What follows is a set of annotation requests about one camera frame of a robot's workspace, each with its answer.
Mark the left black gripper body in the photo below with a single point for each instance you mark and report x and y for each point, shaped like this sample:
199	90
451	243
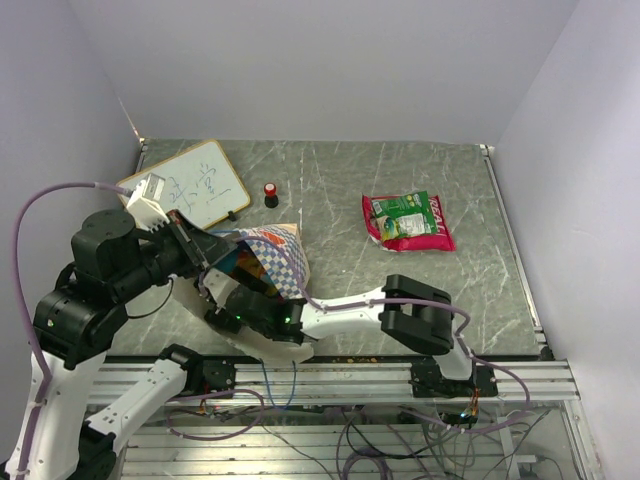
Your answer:
186	241

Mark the blue Slendy snack bag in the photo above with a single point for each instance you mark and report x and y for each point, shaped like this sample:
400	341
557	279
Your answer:
243	266

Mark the checkered paper bag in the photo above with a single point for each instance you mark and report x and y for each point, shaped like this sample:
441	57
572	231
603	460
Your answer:
253	291

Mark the green snack bag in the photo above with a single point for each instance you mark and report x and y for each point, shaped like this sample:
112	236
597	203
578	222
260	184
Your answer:
404	216

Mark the red snack bag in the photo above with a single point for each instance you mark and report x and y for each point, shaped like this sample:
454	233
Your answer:
442	240

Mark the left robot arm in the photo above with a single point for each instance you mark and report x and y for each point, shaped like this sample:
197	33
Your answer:
74	326

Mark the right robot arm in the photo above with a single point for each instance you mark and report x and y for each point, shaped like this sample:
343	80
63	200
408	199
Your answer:
416	315

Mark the small whiteboard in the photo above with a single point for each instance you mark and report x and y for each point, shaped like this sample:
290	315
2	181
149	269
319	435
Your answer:
201	183

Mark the red marker cap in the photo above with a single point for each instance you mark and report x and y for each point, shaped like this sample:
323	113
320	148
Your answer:
271	198

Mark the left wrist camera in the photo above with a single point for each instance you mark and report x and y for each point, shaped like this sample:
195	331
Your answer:
144	203

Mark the aluminium rail frame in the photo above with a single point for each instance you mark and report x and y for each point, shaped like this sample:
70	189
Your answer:
402	381

